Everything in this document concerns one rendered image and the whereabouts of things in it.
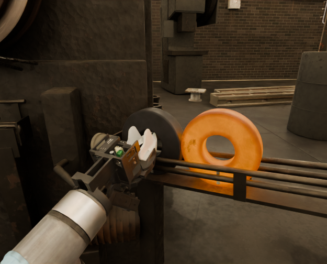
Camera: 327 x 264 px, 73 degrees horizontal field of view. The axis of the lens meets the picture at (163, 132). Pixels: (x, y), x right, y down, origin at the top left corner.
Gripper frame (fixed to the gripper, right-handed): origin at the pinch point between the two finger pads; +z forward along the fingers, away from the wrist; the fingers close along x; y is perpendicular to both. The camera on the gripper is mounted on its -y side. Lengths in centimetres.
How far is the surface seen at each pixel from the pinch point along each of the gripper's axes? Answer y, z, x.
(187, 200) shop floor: -90, 46, 17
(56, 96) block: 8.2, -0.1, 27.0
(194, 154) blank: -0.4, -1.6, -11.0
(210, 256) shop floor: -79, 14, -8
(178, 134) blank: 2.7, 0.0, -7.1
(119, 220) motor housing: -18.1, -12.1, 6.2
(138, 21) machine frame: 18.9, 30.4, 17.9
